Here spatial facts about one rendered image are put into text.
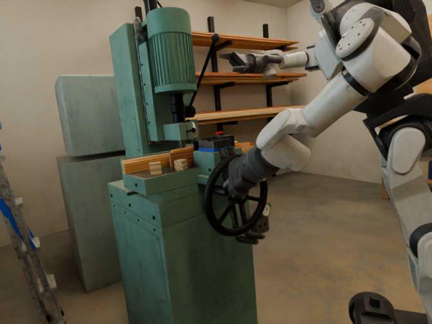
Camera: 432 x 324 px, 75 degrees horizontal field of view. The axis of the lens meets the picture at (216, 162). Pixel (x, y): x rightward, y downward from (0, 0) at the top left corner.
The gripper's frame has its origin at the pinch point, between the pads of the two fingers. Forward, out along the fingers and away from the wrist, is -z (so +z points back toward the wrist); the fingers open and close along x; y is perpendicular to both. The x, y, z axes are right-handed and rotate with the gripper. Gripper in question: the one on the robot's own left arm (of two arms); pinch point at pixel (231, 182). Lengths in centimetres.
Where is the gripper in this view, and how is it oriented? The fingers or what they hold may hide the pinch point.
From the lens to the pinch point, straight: 84.8
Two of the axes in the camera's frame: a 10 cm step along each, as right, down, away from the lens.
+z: 4.9, -4.3, -7.6
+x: 0.3, -8.6, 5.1
